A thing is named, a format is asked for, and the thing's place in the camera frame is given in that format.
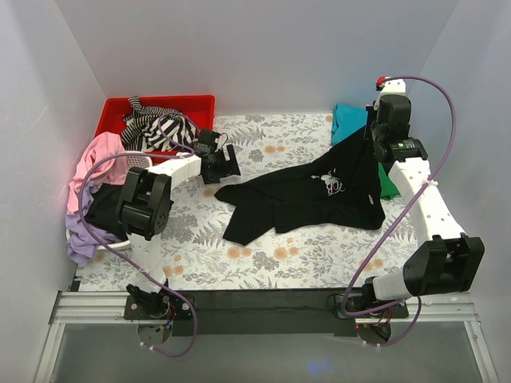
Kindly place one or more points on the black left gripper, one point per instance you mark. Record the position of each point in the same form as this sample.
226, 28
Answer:
223, 166

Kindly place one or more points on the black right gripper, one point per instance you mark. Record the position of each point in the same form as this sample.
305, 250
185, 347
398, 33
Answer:
371, 130

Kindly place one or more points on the black floral print t shirt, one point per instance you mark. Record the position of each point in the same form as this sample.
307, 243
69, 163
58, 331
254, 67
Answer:
341, 187

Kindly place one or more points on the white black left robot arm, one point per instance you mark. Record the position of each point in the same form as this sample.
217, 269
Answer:
145, 202

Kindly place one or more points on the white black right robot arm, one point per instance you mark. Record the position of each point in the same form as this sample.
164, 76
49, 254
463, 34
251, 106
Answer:
447, 259

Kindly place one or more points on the folded blue t shirt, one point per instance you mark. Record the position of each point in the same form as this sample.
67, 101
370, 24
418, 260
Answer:
346, 120

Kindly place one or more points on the folded green t shirt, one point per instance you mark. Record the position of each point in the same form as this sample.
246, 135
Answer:
388, 189

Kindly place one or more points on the red plastic bin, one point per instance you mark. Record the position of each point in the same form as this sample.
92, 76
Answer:
199, 108

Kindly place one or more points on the black white striped shirt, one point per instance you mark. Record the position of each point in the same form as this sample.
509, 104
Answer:
156, 129

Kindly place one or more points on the white plastic laundry basket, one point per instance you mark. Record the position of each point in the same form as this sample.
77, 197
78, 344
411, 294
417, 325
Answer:
140, 161

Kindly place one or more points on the pink shirt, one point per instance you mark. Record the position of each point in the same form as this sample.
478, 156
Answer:
112, 171

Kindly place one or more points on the black shirt in basket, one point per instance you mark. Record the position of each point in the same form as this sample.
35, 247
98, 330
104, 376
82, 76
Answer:
102, 212

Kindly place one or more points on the floral patterned table mat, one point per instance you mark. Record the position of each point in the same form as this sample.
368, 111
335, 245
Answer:
197, 257

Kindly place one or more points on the lavender shirt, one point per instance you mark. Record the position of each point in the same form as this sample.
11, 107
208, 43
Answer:
82, 247

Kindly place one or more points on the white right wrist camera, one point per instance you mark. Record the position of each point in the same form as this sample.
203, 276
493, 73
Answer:
387, 86

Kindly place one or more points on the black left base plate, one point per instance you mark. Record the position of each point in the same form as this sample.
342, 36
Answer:
157, 308

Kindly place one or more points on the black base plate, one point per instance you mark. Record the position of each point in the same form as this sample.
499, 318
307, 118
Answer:
358, 306
157, 308

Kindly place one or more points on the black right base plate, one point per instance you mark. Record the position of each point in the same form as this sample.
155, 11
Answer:
358, 306

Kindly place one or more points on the aluminium frame rail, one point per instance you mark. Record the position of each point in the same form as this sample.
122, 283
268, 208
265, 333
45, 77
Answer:
112, 307

